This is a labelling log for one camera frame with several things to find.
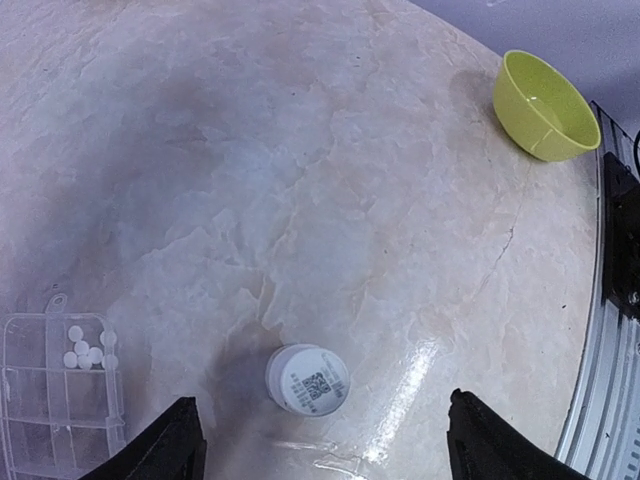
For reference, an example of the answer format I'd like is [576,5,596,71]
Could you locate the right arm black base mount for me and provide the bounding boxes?
[603,152,639,319]

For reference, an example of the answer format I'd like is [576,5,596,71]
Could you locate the clear plastic pill organizer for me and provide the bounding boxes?
[1,293,126,479]

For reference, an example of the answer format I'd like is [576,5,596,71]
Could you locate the front aluminium rail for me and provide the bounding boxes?
[556,103,639,479]

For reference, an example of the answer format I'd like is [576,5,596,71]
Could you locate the white pills in organizer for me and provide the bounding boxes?
[62,325,119,370]

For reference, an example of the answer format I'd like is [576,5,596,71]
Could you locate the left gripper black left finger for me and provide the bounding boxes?
[82,397,207,480]

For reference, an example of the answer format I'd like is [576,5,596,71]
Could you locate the lime green bowl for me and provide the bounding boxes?
[492,50,601,162]

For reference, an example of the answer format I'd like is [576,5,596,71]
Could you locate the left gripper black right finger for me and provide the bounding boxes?
[447,389,585,480]

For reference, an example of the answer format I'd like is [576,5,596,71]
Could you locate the white pill bottle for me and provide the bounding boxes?
[265,344,350,417]

